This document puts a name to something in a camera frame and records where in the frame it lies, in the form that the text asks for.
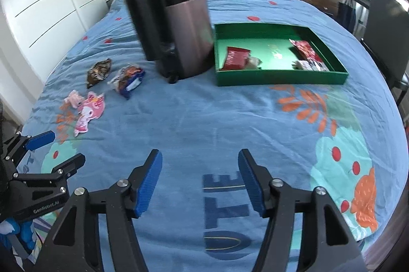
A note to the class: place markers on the pink striped candy packet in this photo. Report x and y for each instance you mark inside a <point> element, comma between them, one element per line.
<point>74,98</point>

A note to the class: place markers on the pink bunny shaped packet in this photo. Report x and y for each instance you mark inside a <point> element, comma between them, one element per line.
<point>89,112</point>

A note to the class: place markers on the small beige snack packet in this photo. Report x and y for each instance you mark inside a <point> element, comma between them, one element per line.
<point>254,63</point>

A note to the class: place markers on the green tray box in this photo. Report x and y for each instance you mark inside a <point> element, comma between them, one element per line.
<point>271,48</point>

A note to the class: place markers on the long red white snack packet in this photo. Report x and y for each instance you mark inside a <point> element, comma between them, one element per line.
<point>305,50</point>

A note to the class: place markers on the dark hanging bag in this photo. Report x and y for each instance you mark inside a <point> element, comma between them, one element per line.
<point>346,16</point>

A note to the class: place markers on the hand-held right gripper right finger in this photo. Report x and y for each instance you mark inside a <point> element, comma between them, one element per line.
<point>252,185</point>

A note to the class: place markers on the dark red snack packet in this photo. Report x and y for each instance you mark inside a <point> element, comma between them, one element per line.
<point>235,58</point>

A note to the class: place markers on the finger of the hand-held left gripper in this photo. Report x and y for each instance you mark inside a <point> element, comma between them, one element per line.
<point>40,138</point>
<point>68,165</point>

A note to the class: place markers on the black and brown kettle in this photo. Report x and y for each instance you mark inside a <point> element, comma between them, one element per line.
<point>185,35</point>

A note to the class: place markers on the white blue snack packet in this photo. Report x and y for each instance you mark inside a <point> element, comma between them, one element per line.
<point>127,80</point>

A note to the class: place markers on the brown snack packet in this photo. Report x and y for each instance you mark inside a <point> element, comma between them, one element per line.
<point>99,72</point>

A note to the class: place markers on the black chair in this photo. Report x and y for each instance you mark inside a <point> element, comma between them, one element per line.
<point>386,26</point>

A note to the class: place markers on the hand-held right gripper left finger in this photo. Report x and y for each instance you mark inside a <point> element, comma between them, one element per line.
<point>148,184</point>

